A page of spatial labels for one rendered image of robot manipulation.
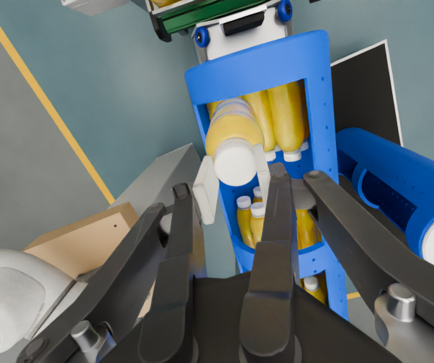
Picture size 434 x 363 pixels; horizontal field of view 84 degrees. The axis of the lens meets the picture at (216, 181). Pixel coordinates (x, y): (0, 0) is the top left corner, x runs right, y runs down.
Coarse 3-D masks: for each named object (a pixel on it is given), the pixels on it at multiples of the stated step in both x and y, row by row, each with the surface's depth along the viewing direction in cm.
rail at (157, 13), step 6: (186, 0) 56; (192, 0) 56; (198, 0) 56; (204, 0) 57; (168, 6) 56; (174, 6) 56; (180, 6) 57; (186, 6) 58; (156, 12) 57; (162, 12) 58; (168, 12) 59
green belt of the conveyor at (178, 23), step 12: (216, 0) 62; (228, 0) 62; (240, 0) 62; (252, 0) 62; (264, 0) 62; (180, 12) 63; (192, 12) 63; (204, 12) 63; (216, 12) 64; (228, 12) 64; (168, 24) 65; (180, 24) 65; (192, 24) 66
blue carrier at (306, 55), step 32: (320, 32) 39; (224, 64) 38; (256, 64) 37; (288, 64) 37; (320, 64) 40; (192, 96) 47; (224, 96) 41; (320, 96) 42; (320, 128) 43; (320, 160) 45; (224, 192) 65; (320, 256) 52
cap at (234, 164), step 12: (228, 144) 22; (240, 144) 21; (216, 156) 22; (228, 156) 21; (240, 156) 21; (252, 156) 21; (216, 168) 22; (228, 168) 22; (240, 168) 22; (252, 168) 22; (228, 180) 22; (240, 180) 22
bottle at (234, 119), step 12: (216, 108) 34; (228, 108) 29; (240, 108) 29; (252, 108) 34; (216, 120) 26; (228, 120) 24; (240, 120) 24; (252, 120) 25; (216, 132) 24; (228, 132) 23; (240, 132) 23; (252, 132) 24; (216, 144) 24; (252, 144) 23; (264, 144) 26
